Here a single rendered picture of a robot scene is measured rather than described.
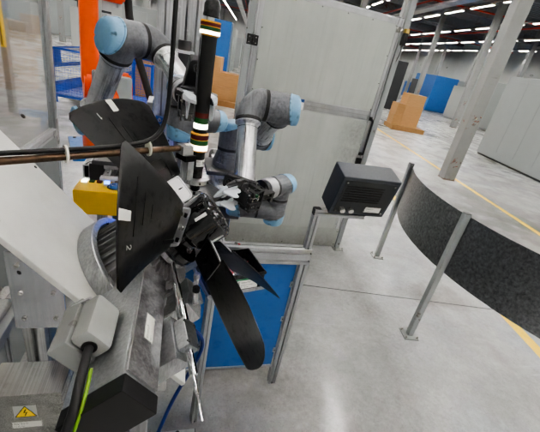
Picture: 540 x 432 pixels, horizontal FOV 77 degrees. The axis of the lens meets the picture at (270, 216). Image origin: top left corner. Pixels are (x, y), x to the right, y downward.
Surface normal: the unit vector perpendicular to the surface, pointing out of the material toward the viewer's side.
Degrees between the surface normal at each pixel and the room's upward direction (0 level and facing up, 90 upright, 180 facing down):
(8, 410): 90
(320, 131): 91
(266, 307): 90
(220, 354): 90
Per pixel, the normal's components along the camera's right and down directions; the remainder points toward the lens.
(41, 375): 0.18, -0.88
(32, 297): 0.21, 0.46
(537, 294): -0.80, 0.11
